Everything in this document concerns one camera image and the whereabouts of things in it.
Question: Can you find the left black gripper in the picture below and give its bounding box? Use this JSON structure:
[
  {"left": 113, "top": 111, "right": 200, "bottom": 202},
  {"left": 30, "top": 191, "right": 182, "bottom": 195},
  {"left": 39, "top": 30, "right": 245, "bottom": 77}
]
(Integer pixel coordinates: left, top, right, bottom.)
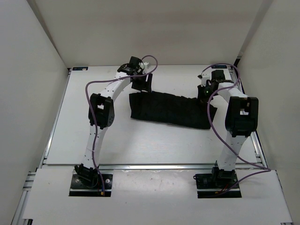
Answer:
[{"left": 131, "top": 71, "right": 152, "bottom": 92}]

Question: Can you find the black pleated skirt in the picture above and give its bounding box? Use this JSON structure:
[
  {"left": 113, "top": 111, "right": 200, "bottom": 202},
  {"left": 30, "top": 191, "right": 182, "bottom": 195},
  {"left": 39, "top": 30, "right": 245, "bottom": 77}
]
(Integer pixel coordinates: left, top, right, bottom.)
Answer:
[{"left": 129, "top": 91, "right": 210, "bottom": 129}]

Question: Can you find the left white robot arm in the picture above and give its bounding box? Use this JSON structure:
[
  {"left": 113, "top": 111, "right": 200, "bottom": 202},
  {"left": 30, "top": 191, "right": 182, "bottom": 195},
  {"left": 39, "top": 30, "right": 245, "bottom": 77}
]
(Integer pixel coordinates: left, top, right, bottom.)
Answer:
[{"left": 75, "top": 56, "right": 155, "bottom": 195}]

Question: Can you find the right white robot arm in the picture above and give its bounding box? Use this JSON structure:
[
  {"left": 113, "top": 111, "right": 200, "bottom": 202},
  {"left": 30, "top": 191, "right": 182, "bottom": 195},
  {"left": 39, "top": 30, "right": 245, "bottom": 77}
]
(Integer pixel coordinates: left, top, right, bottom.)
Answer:
[{"left": 194, "top": 70, "right": 259, "bottom": 189}]

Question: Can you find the right blue label sticker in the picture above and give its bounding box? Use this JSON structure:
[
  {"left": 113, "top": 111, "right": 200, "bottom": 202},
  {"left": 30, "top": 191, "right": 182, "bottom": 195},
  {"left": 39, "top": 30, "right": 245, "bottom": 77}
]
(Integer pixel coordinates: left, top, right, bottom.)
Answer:
[{"left": 211, "top": 65, "right": 227, "bottom": 69}]

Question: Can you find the blue label sticker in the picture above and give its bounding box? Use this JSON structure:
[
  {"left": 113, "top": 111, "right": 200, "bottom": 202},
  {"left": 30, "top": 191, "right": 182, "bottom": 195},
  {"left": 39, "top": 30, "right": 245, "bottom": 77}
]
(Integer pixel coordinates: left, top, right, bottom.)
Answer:
[
  {"left": 211, "top": 65, "right": 227, "bottom": 69},
  {"left": 72, "top": 67, "right": 88, "bottom": 71}
]

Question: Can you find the left blue label sticker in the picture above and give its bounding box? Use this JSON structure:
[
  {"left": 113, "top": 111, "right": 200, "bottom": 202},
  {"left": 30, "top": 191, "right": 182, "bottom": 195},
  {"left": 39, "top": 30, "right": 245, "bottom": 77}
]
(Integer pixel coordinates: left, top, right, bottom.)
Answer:
[{"left": 72, "top": 67, "right": 88, "bottom": 71}]

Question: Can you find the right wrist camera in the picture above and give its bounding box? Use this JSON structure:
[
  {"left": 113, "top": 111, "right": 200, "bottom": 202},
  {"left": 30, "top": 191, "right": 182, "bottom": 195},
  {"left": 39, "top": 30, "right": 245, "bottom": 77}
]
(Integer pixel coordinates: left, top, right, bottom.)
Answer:
[{"left": 198, "top": 74, "right": 211, "bottom": 86}]

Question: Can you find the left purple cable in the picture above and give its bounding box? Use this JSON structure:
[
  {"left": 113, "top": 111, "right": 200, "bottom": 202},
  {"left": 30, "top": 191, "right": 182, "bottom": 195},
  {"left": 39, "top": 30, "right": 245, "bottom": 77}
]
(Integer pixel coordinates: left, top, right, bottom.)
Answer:
[{"left": 85, "top": 55, "right": 158, "bottom": 191}]

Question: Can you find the purple cable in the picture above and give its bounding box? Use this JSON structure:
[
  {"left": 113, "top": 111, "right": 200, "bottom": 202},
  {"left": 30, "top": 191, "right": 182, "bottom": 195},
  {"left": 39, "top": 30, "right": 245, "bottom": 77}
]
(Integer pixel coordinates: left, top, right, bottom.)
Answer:
[
  {"left": 85, "top": 55, "right": 158, "bottom": 191},
  {"left": 199, "top": 63, "right": 272, "bottom": 191}
]

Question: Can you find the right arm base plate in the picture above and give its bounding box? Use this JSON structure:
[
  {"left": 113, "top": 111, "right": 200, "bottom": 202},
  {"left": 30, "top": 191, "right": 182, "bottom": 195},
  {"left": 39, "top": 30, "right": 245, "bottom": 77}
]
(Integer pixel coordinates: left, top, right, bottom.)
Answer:
[{"left": 193, "top": 171, "right": 242, "bottom": 199}]

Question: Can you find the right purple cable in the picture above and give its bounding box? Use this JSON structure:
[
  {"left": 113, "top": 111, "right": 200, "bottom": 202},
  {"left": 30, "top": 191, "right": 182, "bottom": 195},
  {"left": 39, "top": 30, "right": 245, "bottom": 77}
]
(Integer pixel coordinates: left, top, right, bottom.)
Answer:
[{"left": 199, "top": 63, "right": 272, "bottom": 191}]

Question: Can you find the aluminium front rail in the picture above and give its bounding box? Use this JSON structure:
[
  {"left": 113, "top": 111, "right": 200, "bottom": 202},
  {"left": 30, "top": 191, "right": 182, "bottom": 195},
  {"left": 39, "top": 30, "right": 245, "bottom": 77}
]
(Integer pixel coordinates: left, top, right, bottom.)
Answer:
[{"left": 99, "top": 164, "right": 214, "bottom": 170}]

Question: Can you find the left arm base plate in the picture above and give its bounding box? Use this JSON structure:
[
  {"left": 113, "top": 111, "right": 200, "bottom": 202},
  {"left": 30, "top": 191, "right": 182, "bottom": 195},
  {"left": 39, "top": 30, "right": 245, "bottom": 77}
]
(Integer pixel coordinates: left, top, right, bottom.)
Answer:
[{"left": 69, "top": 171, "right": 113, "bottom": 197}]

